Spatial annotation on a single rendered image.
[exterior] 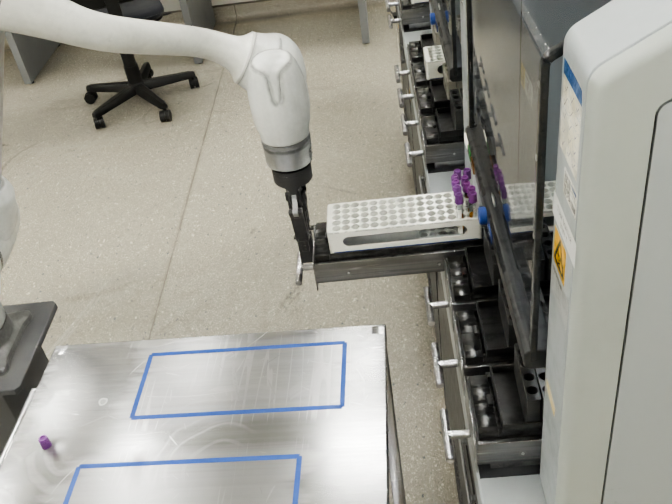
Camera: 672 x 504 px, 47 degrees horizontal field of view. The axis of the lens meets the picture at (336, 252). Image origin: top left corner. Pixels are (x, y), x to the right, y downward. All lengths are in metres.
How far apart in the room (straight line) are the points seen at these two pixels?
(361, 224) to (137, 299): 1.52
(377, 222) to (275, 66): 0.37
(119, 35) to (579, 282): 0.87
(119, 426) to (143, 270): 1.74
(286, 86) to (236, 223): 1.81
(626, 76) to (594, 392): 0.39
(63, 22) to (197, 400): 0.64
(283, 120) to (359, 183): 1.87
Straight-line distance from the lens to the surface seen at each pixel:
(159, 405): 1.31
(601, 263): 0.80
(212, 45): 1.48
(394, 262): 1.51
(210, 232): 3.10
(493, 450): 1.20
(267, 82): 1.33
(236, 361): 1.33
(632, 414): 0.98
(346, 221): 1.52
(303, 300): 2.67
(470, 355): 1.28
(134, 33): 1.38
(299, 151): 1.40
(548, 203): 1.55
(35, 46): 5.01
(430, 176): 1.85
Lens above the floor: 1.74
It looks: 38 degrees down
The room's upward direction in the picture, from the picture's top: 9 degrees counter-clockwise
